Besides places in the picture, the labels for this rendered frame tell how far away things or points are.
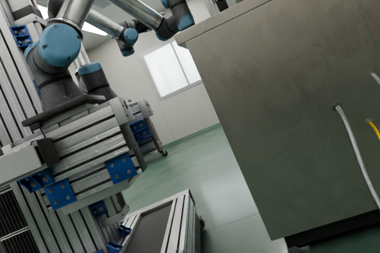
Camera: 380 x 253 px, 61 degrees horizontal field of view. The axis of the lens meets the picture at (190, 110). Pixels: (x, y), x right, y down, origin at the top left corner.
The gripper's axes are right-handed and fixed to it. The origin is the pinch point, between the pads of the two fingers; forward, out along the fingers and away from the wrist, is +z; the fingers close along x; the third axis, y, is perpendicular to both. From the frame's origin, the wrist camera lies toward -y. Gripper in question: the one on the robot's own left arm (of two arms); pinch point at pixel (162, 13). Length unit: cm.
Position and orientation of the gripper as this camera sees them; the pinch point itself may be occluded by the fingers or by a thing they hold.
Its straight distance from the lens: 205.7
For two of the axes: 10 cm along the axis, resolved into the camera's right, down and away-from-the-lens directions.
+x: 4.3, -0.3, -9.0
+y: 3.4, 9.3, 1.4
